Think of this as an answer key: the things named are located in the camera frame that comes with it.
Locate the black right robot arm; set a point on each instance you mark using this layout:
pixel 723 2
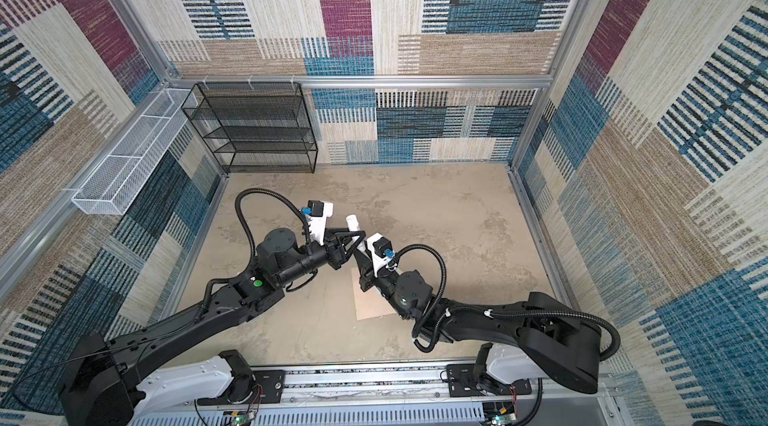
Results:
pixel 566 345

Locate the white wire mesh basket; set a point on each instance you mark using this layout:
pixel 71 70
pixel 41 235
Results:
pixel 114 185

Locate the white glue stick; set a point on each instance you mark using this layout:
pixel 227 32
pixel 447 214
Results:
pixel 353 223

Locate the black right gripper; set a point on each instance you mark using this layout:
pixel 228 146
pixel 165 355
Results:
pixel 366 271

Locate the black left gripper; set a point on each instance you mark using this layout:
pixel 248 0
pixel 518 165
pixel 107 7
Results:
pixel 334 249

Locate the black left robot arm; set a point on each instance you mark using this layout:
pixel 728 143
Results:
pixel 113 382

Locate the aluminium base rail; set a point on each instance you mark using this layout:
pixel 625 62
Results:
pixel 399 393

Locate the black wire shelf rack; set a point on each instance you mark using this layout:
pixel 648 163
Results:
pixel 254 127

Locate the pink envelope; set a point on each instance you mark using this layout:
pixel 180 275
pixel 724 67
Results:
pixel 369 304

